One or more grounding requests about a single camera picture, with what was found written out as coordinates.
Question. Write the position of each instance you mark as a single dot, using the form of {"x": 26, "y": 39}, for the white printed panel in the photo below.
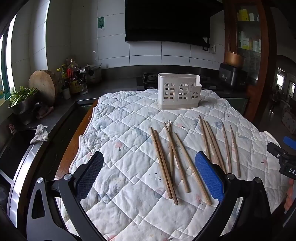
{"x": 288, "y": 120}

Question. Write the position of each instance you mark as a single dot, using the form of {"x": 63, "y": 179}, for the black range hood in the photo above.
{"x": 171, "y": 20}

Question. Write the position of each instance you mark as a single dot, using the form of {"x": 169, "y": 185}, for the round wooden cutting board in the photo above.
{"x": 42, "y": 85}

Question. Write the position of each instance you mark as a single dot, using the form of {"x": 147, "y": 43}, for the green and white box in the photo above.
{"x": 244, "y": 42}

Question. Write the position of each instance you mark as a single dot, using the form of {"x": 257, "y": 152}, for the copper pot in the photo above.
{"x": 234, "y": 59}

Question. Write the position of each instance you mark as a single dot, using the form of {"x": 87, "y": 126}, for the dark kitchen counter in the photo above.
{"x": 115, "y": 76}

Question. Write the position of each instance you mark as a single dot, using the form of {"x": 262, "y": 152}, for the leafy green vegetables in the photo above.
{"x": 20, "y": 95}

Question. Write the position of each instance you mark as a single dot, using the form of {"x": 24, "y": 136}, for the black gas stove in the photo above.
{"x": 149, "y": 77}

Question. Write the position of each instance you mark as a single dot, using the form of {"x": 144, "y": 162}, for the large oil bottle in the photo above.
{"x": 74, "y": 81}

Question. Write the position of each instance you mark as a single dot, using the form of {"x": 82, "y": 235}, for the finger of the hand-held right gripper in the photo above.
{"x": 289, "y": 142}
{"x": 277, "y": 151}

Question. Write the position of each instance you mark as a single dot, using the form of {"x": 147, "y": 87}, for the wooden glass door cabinet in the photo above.
{"x": 269, "y": 69}

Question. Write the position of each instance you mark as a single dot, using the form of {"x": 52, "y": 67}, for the pink rag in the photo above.
{"x": 44, "y": 112}

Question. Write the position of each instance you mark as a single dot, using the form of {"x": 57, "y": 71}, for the kitchen sink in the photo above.
{"x": 13, "y": 153}

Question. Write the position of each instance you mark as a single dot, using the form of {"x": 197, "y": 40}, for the black rice cooker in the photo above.
{"x": 229, "y": 74}

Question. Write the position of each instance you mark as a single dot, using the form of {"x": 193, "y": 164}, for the yellow box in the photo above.
{"x": 242, "y": 15}

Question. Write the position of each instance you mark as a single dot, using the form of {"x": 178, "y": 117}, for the yellow cap bottle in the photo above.
{"x": 63, "y": 71}

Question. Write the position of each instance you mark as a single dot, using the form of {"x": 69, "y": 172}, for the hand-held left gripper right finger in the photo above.
{"x": 209, "y": 176}

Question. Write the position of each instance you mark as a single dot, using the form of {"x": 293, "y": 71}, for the steel cooking pot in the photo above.
{"x": 94, "y": 75}

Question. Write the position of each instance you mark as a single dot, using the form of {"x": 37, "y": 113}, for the window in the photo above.
{"x": 5, "y": 64}

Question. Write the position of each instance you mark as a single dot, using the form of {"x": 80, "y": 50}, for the steel bowl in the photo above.
{"x": 22, "y": 107}

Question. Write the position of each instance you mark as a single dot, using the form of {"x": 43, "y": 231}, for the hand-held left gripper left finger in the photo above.
{"x": 91, "y": 173}

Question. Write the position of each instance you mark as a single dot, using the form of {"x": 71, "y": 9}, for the white wall socket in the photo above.
{"x": 212, "y": 48}

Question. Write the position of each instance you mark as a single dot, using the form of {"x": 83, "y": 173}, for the small white jar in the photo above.
{"x": 66, "y": 91}

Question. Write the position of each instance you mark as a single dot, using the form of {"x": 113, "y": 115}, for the white quilted blanket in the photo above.
{"x": 129, "y": 150}

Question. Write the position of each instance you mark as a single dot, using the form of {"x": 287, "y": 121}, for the green cabinet door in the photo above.
{"x": 235, "y": 104}

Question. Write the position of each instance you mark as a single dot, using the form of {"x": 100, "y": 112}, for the person's right hand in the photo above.
{"x": 290, "y": 197}

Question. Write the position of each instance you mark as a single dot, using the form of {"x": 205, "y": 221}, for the white plastic utensil holder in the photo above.
{"x": 175, "y": 81}

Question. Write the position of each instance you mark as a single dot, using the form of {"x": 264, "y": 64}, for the green wall hook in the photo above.
{"x": 100, "y": 20}

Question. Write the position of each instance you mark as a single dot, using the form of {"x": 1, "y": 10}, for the grey dish cloth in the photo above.
{"x": 39, "y": 135}

